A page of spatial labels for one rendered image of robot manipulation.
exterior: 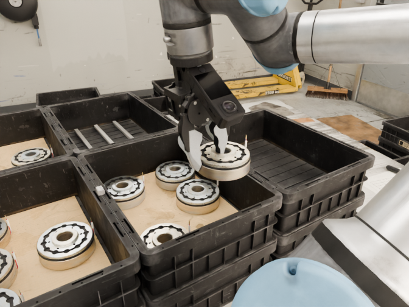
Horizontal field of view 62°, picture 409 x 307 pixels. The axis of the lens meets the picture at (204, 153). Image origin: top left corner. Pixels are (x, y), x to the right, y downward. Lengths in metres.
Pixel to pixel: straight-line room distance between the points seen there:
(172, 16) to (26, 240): 0.53
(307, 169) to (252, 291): 0.75
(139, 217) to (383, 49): 0.57
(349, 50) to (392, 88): 3.53
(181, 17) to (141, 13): 3.53
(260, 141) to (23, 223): 0.71
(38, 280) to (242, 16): 0.55
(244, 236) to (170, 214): 0.20
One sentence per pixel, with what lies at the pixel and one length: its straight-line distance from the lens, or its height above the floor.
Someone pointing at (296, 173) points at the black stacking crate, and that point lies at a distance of 0.97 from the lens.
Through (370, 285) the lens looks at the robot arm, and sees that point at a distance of 0.26.
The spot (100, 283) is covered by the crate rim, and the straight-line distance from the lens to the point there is 0.55.
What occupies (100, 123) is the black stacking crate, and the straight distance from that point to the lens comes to 1.29.
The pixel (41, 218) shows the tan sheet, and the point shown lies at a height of 0.83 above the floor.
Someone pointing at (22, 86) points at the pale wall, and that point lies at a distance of 4.06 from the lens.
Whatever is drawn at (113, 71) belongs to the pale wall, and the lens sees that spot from 4.07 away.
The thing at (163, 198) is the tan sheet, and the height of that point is 0.83.
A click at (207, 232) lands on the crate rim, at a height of 0.93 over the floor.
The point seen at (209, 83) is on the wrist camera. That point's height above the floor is 1.16.
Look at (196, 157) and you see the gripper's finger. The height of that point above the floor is 1.02.
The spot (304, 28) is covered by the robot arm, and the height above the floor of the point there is 1.24.
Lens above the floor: 1.31
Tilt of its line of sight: 28 degrees down
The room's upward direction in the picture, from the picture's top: straight up
